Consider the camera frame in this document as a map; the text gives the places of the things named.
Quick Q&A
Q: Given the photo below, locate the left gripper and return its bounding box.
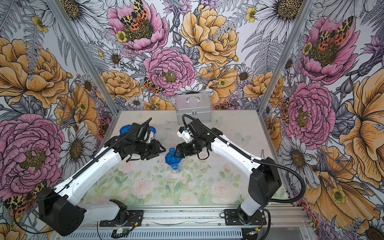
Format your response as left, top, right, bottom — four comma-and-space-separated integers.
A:
133, 139, 165, 161

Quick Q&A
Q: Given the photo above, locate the blue lid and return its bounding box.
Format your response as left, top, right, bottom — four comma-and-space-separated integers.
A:
165, 148, 182, 167
120, 125, 132, 135
150, 126, 157, 135

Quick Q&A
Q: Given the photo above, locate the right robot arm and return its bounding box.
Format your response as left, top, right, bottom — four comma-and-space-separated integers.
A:
174, 119, 282, 224

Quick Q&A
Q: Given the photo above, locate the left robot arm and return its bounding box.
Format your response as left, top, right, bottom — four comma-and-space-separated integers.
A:
37, 120, 166, 236

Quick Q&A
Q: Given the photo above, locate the silver metal first-aid case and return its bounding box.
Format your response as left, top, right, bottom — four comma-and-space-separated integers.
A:
175, 93, 212, 125

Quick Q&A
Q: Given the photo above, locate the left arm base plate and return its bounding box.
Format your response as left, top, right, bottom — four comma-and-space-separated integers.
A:
99, 210, 144, 227

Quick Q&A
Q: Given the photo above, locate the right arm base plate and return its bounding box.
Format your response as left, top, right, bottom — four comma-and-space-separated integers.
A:
220, 208, 267, 226

